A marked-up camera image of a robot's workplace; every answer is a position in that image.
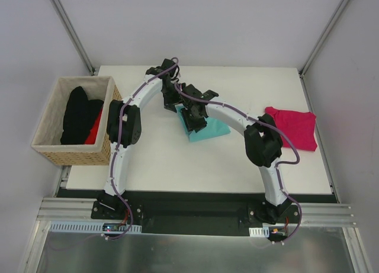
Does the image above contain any left slotted cable duct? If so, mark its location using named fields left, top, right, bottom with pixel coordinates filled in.
left=50, top=221, right=129, bottom=235

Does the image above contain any black t shirt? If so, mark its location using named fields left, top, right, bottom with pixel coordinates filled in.
left=60, top=86, right=104, bottom=145

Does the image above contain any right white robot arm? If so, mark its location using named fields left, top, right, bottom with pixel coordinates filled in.
left=174, top=83, right=292, bottom=224

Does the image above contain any folded pink t shirt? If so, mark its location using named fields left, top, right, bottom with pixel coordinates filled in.
left=265, top=107, right=317, bottom=152

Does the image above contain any teal t shirt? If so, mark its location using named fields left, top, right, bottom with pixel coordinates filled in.
left=175, top=105, right=231, bottom=143

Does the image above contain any aluminium rail frame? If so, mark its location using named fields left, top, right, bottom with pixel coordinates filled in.
left=37, top=163, right=356, bottom=226

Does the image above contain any right slotted cable duct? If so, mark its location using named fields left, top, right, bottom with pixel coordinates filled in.
left=249, top=226, right=269, bottom=238

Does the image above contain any red t shirt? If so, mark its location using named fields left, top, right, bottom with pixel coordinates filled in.
left=84, top=107, right=103, bottom=144

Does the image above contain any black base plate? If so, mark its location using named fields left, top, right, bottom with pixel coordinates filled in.
left=91, top=191, right=300, bottom=236

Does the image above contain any slotted cable duct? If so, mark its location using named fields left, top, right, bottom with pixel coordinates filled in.
left=249, top=226, right=269, bottom=238
left=50, top=221, right=129, bottom=235

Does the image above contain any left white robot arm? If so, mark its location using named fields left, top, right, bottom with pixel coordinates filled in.
left=98, top=57, right=181, bottom=219

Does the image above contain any wicker laundry basket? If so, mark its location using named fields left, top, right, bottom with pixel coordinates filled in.
left=31, top=76, right=121, bottom=166

